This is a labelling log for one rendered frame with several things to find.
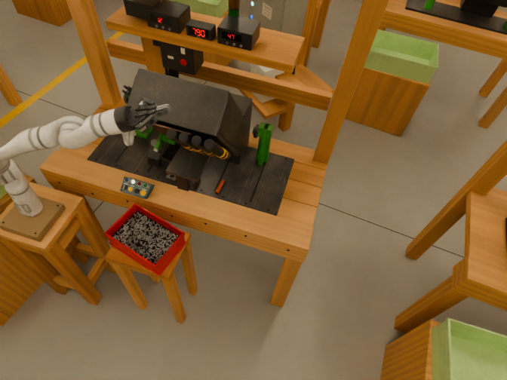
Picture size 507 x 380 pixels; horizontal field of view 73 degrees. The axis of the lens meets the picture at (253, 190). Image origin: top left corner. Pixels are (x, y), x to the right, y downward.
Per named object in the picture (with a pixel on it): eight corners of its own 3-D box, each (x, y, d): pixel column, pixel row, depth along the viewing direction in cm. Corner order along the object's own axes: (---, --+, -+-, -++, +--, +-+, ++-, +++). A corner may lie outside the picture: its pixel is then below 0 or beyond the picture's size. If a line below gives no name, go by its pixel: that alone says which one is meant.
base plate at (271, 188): (276, 217, 178) (276, 215, 177) (87, 161, 191) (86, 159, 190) (293, 160, 203) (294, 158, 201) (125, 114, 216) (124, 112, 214)
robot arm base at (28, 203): (35, 218, 166) (20, 197, 153) (17, 212, 167) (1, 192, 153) (47, 203, 172) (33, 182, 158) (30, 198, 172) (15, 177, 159)
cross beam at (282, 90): (327, 111, 185) (330, 97, 178) (110, 56, 201) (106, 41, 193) (328, 105, 188) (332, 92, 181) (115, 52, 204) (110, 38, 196)
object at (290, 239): (302, 263, 178) (308, 250, 166) (49, 185, 196) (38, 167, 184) (308, 240, 186) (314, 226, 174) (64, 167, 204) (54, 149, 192)
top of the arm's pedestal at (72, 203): (47, 252, 165) (44, 249, 162) (-10, 234, 168) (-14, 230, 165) (85, 201, 184) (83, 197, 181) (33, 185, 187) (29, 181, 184)
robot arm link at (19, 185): (9, 152, 147) (26, 177, 161) (-15, 163, 142) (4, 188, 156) (18, 165, 144) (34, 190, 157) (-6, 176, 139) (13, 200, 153)
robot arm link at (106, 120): (136, 124, 111) (119, 128, 112) (115, 100, 102) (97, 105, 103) (133, 146, 107) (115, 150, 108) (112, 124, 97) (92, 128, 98)
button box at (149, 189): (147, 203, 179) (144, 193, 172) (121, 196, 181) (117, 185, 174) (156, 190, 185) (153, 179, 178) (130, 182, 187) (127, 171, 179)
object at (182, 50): (194, 76, 168) (192, 47, 156) (162, 68, 170) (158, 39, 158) (204, 62, 176) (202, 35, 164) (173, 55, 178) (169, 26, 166)
